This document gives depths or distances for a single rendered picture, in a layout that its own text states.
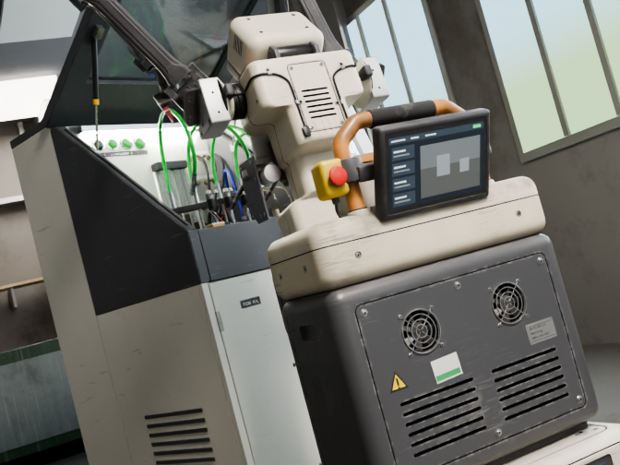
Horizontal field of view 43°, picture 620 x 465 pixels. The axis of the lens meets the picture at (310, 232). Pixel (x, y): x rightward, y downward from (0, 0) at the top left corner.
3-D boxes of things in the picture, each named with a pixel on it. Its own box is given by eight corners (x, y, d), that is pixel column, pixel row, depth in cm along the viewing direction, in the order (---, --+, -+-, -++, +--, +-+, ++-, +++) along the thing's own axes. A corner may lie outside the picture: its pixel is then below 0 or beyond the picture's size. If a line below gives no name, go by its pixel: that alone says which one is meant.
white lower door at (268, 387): (268, 513, 226) (208, 283, 231) (262, 513, 228) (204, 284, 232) (397, 439, 275) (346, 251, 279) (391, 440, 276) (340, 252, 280)
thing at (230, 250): (211, 280, 232) (197, 229, 233) (202, 284, 235) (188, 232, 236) (342, 250, 278) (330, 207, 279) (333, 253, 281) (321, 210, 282)
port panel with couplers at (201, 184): (206, 219, 304) (186, 142, 306) (200, 220, 306) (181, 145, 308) (231, 215, 313) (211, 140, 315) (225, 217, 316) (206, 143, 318)
